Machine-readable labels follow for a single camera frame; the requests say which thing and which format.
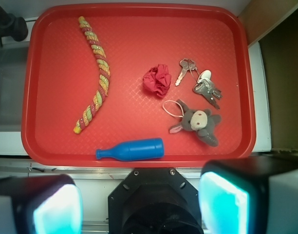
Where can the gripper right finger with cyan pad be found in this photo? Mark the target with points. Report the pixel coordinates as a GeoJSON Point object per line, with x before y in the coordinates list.
{"type": "Point", "coordinates": [253, 195]}

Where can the crumpled red paper ball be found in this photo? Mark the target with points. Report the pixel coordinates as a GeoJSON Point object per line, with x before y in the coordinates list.
{"type": "Point", "coordinates": [157, 80]}

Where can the steel sink basin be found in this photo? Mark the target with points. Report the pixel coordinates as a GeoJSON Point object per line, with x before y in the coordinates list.
{"type": "Point", "coordinates": [12, 78]}

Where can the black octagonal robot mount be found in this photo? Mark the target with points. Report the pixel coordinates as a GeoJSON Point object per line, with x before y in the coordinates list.
{"type": "Point", "coordinates": [154, 201]}

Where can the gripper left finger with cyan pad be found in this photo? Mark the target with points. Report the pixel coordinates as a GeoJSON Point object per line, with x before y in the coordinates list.
{"type": "Point", "coordinates": [50, 204]}

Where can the silver key bunch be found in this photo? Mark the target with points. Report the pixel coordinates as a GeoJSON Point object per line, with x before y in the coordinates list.
{"type": "Point", "coordinates": [204, 85]}

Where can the blue plastic bottle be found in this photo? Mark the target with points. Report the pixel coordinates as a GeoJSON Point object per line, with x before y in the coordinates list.
{"type": "Point", "coordinates": [135, 150]}

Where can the red plastic tray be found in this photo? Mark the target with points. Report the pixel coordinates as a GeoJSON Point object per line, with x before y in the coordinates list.
{"type": "Point", "coordinates": [84, 91]}

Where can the grey plush donkey keychain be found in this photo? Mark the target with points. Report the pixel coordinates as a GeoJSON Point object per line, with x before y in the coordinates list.
{"type": "Point", "coordinates": [201, 122]}

